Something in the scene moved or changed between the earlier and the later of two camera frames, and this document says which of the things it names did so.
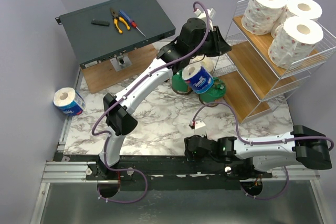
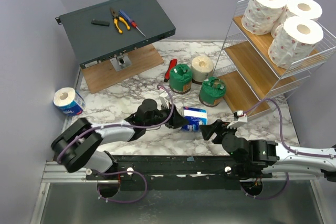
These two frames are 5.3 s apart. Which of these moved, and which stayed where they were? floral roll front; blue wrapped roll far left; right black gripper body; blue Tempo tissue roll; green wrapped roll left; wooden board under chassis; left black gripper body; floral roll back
Moved: left black gripper body; right black gripper body; blue Tempo tissue roll
Stayed: floral roll front; wooden board under chassis; blue wrapped roll far left; floral roll back; green wrapped roll left
